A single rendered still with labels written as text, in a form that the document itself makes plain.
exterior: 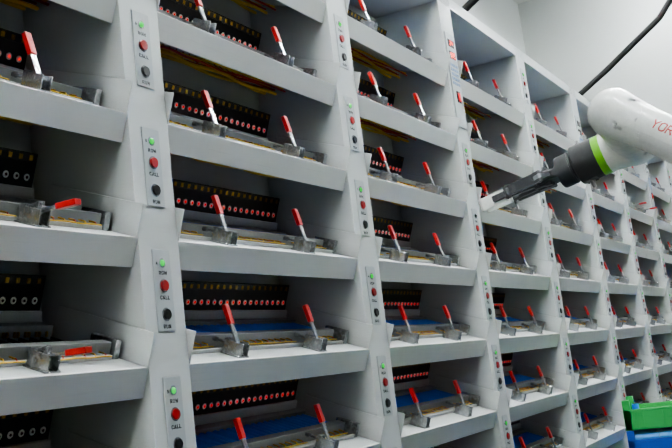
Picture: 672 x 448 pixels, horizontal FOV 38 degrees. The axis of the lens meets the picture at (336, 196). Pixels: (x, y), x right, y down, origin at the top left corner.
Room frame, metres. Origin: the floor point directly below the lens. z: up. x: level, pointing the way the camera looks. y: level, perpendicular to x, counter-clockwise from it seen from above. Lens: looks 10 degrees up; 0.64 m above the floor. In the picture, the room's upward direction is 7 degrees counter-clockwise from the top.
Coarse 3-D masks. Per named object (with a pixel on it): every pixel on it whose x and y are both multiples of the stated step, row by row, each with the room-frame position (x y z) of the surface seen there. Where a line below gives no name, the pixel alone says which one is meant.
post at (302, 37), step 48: (336, 0) 2.07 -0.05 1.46; (288, 48) 2.08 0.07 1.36; (336, 48) 2.05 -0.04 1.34; (288, 96) 2.08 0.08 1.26; (336, 96) 2.03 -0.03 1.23; (336, 144) 2.03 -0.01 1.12; (288, 192) 2.10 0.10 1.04; (336, 192) 2.04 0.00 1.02; (336, 288) 2.05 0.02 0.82; (384, 336) 2.10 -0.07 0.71; (336, 384) 2.07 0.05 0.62; (384, 432) 2.05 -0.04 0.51
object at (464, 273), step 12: (384, 240) 2.55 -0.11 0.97; (420, 240) 2.71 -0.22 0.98; (432, 252) 2.70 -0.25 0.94; (444, 252) 2.68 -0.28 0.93; (456, 252) 2.67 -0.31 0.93; (468, 252) 2.65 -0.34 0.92; (384, 264) 2.14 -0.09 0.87; (396, 264) 2.20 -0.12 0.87; (408, 264) 2.25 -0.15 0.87; (420, 264) 2.31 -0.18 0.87; (432, 264) 2.44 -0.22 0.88; (468, 264) 2.65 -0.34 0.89; (384, 276) 2.16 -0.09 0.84; (396, 276) 2.21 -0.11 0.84; (408, 276) 2.27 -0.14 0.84; (420, 276) 2.33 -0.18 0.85; (432, 276) 2.39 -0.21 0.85; (444, 276) 2.46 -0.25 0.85; (456, 276) 2.53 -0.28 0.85; (468, 276) 2.60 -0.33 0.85
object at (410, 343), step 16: (384, 304) 2.50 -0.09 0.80; (400, 304) 2.59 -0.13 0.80; (416, 304) 2.68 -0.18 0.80; (400, 320) 2.52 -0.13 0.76; (416, 320) 2.59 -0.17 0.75; (432, 320) 2.71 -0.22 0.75; (448, 320) 2.69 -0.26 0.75; (464, 320) 2.67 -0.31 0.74; (480, 320) 2.65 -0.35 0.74; (400, 336) 2.26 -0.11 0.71; (416, 336) 2.26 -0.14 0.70; (432, 336) 2.44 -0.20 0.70; (448, 336) 2.49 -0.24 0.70; (464, 336) 2.61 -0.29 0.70; (480, 336) 2.65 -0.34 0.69; (400, 352) 2.17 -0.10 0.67; (416, 352) 2.25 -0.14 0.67; (432, 352) 2.33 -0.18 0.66; (448, 352) 2.42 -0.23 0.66; (464, 352) 2.52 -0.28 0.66; (480, 352) 2.62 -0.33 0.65
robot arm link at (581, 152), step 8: (576, 144) 2.18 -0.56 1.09; (584, 144) 2.15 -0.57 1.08; (568, 152) 2.17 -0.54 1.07; (576, 152) 2.16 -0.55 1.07; (584, 152) 2.14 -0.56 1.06; (592, 152) 2.13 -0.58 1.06; (576, 160) 2.15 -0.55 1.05; (584, 160) 2.14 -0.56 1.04; (592, 160) 2.14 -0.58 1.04; (576, 168) 2.16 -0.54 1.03; (584, 168) 2.15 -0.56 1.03; (592, 168) 2.15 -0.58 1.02; (600, 168) 2.14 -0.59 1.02; (576, 176) 2.18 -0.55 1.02; (584, 176) 2.16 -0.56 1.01; (592, 176) 2.16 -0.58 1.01; (600, 176) 2.17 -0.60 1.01; (592, 184) 2.18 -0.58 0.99
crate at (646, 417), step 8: (624, 400) 2.70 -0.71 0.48; (632, 400) 2.86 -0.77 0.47; (624, 408) 2.69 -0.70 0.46; (640, 408) 2.87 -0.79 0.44; (648, 408) 2.67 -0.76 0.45; (656, 408) 2.66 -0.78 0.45; (664, 408) 2.66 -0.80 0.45; (624, 416) 2.69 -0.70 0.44; (632, 416) 2.69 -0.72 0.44; (640, 416) 2.68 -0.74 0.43; (648, 416) 2.67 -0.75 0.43; (656, 416) 2.67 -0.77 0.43; (664, 416) 2.66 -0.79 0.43; (632, 424) 2.69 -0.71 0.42; (640, 424) 2.68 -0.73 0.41; (648, 424) 2.67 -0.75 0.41; (656, 424) 2.67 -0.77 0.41; (664, 424) 2.66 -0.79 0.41
